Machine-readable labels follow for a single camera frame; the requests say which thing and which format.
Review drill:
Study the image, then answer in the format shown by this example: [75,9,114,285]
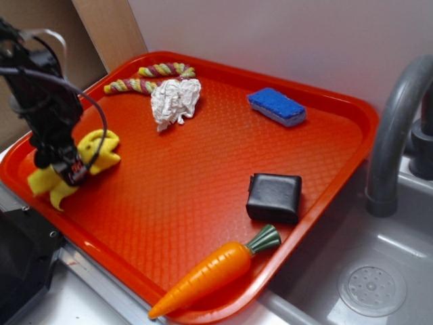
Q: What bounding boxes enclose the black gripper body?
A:
[1,20,87,186]

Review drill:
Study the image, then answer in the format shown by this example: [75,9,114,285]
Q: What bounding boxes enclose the yellow cloth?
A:
[27,129,121,211]

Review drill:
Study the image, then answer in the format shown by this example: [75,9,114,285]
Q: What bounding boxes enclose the wooden board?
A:
[0,0,149,150]

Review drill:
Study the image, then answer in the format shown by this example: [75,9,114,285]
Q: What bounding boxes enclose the crumpled white paper towel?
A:
[151,79,202,132]

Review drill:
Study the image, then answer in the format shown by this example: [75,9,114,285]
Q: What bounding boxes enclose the red plastic tray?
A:
[0,50,380,325]

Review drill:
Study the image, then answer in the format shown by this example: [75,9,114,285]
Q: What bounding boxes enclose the blue sponge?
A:
[247,88,306,127]

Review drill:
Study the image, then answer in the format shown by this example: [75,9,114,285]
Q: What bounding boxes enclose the orange toy carrot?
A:
[148,225,281,320]

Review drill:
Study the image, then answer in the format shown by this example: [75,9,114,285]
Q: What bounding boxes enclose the black folded wallet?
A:
[246,173,302,225]

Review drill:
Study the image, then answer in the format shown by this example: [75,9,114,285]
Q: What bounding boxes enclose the grey faucet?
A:
[365,54,432,217]

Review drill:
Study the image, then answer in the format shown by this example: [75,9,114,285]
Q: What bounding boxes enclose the grey sink basin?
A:
[260,167,432,324]

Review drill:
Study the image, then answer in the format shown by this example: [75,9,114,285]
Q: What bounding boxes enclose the sink drain strainer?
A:
[338,259,407,318]

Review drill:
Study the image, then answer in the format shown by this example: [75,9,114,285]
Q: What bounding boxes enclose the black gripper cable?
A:
[0,66,109,170]

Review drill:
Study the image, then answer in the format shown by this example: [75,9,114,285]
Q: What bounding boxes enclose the twisted multicolour rope toy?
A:
[103,62,196,95]

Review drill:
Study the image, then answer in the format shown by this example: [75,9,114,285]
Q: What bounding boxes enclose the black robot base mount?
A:
[1,207,64,324]

